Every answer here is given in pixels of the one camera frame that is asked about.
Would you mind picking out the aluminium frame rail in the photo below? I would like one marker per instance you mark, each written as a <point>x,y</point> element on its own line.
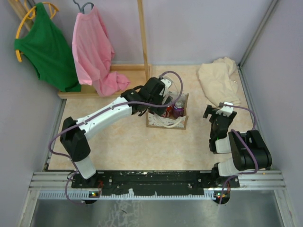
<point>57,185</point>

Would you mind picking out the yellow clothes hanger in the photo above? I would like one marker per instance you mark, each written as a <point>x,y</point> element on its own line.
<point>30,15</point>

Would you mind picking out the purple can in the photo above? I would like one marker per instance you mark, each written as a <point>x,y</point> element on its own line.
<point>178,109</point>

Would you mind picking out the grey clothes hanger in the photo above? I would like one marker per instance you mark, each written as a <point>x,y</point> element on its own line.
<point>82,8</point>

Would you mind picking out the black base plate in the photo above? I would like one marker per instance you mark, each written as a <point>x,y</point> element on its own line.
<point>149,183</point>

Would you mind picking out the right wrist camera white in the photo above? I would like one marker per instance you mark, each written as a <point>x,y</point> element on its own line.
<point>226,107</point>

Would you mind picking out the wooden clothes rack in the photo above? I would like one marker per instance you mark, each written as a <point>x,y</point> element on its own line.
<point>136,73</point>

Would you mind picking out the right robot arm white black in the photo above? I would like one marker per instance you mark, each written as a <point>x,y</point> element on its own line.
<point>249,153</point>

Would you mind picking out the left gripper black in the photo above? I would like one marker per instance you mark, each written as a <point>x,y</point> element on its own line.
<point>158,111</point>

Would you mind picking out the canvas tote bag patterned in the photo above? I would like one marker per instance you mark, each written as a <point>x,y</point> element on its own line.
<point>157,121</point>

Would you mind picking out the pink shirt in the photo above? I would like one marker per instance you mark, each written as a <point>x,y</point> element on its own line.
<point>93,53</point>

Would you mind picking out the green tank top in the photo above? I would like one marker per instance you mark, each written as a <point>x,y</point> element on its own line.
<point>47,49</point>

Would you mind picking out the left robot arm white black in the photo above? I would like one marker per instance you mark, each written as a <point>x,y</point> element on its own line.
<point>76,133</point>

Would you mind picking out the cream folded cloth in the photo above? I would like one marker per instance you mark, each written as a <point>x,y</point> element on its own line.
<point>216,82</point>

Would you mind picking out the red can in bag back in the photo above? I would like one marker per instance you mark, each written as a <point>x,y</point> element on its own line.
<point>168,112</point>

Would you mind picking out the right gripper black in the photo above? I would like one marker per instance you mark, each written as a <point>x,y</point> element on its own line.
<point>210,110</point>

